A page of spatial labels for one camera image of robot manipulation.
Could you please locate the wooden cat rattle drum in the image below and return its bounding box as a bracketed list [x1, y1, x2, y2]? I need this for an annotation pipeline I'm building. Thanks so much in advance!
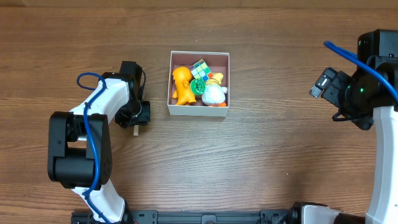
[133, 125, 139, 136]

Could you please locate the orange dinosaur toy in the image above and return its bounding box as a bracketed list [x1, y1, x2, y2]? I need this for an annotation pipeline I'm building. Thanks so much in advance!
[172, 67, 197, 105]

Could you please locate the green round plastic toy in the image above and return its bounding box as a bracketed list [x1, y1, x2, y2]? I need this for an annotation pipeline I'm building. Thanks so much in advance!
[190, 78, 206, 96]

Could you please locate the colourful puzzle cube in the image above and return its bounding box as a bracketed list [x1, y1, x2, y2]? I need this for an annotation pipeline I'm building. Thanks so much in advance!
[190, 59, 213, 81]

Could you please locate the white plush duck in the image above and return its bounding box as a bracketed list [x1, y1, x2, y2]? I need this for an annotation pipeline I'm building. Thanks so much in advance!
[201, 73, 228, 107]

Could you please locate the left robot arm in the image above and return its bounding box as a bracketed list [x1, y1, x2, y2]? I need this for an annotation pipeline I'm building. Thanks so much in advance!
[47, 61, 150, 223]

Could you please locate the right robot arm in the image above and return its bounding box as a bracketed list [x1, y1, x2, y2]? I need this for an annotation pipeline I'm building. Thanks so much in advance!
[278, 29, 397, 224]

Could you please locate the white open cardboard box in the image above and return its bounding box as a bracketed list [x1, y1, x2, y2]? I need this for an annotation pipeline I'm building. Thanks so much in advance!
[167, 50, 230, 117]

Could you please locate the right blue cable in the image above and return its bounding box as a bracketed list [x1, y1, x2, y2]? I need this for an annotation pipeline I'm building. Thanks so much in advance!
[323, 40, 398, 105]

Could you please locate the blue cable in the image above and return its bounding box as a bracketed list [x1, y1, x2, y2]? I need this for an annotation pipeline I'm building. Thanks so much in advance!
[76, 72, 113, 224]
[323, 40, 398, 105]

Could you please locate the left blue cable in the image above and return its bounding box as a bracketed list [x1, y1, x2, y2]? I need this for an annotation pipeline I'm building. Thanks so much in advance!
[76, 72, 113, 224]

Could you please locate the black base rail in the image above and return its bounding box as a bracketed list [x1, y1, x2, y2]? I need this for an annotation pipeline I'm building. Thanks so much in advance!
[70, 210, 296, 224]

